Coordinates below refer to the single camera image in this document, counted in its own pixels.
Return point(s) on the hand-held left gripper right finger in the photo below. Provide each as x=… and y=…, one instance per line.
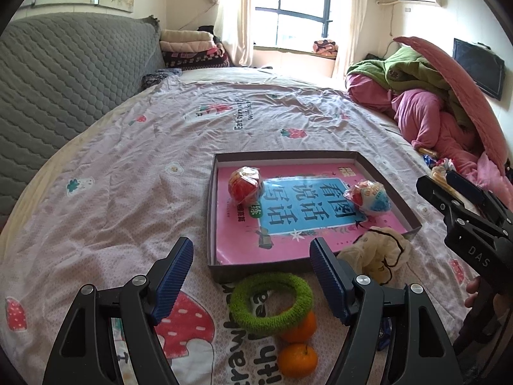
x=324, y=272

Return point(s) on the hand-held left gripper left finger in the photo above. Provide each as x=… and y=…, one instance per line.
x=174, y=276

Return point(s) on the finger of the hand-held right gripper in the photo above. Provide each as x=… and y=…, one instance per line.
x=467, y=190
x=435, y=196

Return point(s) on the cream cloth with black trim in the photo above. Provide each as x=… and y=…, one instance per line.
x=372, y=252

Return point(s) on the orange tangerine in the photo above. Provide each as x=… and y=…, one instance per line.
x=297, y=361
x=300, y=329

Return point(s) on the blue snack packet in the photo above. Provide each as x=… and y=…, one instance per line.
x=385, y=331

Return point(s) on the shallow cardboard box tray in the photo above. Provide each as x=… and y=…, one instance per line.
x=316, y=156

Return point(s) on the person's right hand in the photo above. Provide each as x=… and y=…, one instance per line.
x=473, y=290

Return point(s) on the colourful plastic bag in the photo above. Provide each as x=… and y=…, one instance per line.
x=439, y=166

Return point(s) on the wrapped apple with blue label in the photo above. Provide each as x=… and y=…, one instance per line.
x=370, y=198

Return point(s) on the pink quilt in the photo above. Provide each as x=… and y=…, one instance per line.
x=425, y=116

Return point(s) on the plastic-wrapped red apple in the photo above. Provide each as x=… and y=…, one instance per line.
x=244, y=186

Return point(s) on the black television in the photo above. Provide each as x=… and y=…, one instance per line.
x=479, y=68

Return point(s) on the green jacket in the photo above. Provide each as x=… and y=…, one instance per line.
x=400, y=68

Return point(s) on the bag on window sill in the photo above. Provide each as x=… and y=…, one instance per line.
x=325, y=47

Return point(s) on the cream curtain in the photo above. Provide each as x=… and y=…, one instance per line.
x=352, y=20
x=236, y=16

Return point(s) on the dark blue patterned cloth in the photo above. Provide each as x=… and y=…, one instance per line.
x=160, y=77

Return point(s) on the dark patterned folded blanket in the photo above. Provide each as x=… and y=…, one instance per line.
x=196, y=60

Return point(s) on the black framed window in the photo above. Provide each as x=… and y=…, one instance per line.
x=300, y=12

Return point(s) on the grey quilted headboard cover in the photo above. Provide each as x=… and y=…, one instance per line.
x=60, y=76

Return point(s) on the pink folded blanket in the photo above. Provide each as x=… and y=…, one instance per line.
x=188, y=46

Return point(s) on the cream folded blanket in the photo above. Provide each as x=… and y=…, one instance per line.
x=184, y=35

